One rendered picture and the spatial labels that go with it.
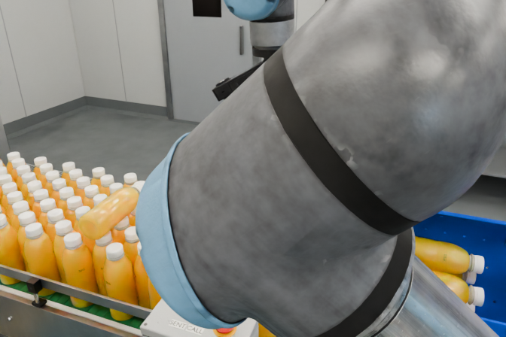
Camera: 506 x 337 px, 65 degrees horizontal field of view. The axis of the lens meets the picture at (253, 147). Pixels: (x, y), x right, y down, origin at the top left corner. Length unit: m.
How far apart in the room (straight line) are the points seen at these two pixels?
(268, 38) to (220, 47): 3.92
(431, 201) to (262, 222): 0.07
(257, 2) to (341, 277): 0.39
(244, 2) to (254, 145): 0.37
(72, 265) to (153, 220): 0.89
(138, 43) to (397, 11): 5.08
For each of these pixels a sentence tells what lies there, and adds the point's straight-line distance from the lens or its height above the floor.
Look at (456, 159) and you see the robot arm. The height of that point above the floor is 1.63.
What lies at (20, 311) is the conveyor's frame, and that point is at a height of 0.86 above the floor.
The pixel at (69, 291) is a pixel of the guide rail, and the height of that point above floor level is 0.96.
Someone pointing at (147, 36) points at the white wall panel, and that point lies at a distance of 5.12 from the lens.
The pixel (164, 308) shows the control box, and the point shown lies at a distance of 0.85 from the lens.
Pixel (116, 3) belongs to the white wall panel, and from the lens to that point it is 5.34.
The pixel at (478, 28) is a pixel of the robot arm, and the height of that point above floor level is 1.68.
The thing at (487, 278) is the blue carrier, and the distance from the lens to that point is 1.15.
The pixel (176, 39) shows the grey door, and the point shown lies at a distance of 4.84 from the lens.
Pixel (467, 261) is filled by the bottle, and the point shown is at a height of 1.12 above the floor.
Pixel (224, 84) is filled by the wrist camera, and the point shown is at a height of 1.51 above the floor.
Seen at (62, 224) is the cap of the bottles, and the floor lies 1.10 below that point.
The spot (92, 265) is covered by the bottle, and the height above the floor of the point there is 1.00.
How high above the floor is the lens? 1.70
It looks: 24 degrees down
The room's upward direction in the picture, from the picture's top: straight up
